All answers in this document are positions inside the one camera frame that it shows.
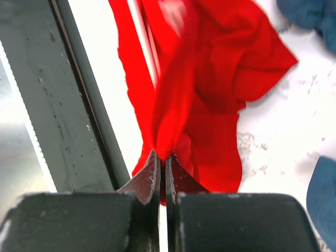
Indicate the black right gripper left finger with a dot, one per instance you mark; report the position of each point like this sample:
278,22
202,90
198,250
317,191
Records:
124,220

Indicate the red t shirt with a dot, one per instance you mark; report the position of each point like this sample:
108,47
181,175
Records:
215,57

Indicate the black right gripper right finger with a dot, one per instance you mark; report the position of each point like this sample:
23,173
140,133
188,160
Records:
198,220

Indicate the pink wire hanger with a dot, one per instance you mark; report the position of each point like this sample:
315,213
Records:
146,41

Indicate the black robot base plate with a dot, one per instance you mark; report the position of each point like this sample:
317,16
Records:
52,70

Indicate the white cable duct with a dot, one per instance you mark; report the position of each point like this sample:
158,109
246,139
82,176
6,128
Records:
27,122

